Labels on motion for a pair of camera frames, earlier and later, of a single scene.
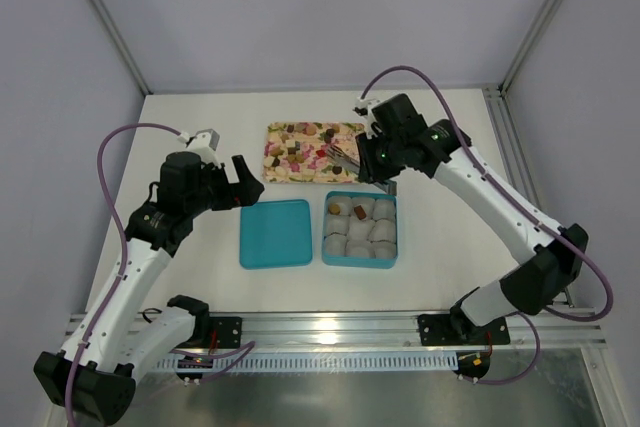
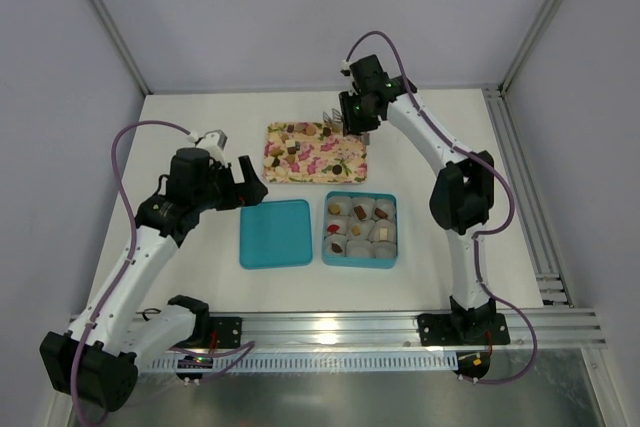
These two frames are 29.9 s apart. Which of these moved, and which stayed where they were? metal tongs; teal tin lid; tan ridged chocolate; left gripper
Moved: metal tongs
Stayed: left gripper; teal tin lid; tan ridged chocolate
